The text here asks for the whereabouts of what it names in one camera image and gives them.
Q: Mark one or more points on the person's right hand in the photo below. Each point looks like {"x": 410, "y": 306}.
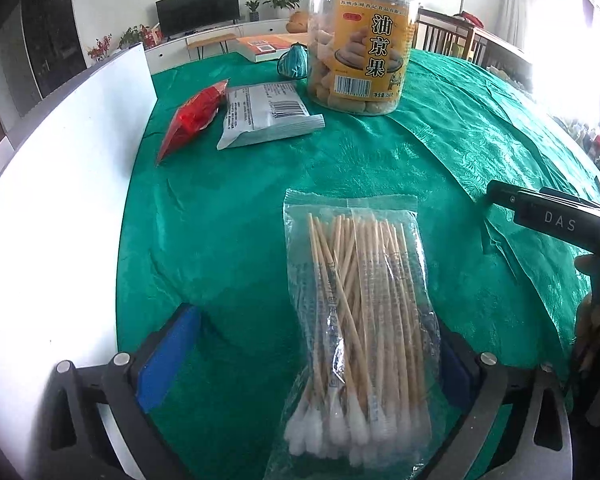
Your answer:
{"x": 587, "y": 320}

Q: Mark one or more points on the clear snack jar yellow label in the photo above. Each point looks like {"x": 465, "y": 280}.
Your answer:
{"x": 360, "y": 35}

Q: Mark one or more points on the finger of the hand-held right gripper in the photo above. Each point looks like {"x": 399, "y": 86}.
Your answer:
{"x": 502, "y": 192}

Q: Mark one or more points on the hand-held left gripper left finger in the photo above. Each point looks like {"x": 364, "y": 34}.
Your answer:
{"x": 165, "y": 360}

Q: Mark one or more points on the black television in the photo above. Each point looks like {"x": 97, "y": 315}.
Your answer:
{"x": 200, "y": 10}

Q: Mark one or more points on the small wooden table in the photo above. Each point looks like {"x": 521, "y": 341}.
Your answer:
{"x": 210, "y": 40}

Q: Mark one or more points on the dark cabinet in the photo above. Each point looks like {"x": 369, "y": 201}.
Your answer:
{"x": 45, "y": 50}

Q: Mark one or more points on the small green potted plant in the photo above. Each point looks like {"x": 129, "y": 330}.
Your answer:
{"x": 252, "y": 10}

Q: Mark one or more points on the white television cabinet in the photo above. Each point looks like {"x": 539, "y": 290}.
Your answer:
{"x": 170, "y": 55}

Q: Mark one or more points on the bag of cotton swabs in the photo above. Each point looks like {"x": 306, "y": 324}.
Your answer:
{"x": 360, "y": 310}

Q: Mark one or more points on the green patterned tablecloth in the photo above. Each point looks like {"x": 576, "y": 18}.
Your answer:
{"x": 220, "y": 220}

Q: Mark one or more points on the orange cover book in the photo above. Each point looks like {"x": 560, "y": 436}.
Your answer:
{"x": 270, "y": 45}

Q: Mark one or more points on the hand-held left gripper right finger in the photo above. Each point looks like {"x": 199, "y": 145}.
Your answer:
{"x": 455, "y": 375}

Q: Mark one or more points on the leafy plant with red tags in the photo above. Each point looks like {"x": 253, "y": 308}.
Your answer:
{"x": 137, "y": 37}

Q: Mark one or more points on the red snack packet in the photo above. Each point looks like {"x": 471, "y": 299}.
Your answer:
{"x": 190, "y": 120}

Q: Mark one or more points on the white sealed packet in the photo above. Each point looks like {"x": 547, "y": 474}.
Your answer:
{"x": 260, "y": 120}

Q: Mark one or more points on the red flower plant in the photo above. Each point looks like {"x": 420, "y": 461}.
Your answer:
{"x": 100, "y": 50}

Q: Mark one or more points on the large green potted plant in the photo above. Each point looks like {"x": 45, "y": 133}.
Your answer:
{"x": 282, "y": 0}

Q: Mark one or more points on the white board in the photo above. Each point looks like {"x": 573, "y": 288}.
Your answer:
{"x": 55, "y": 210}

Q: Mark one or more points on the orange lounge chair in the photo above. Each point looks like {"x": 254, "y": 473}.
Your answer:
{"x": 297, "y": 22}

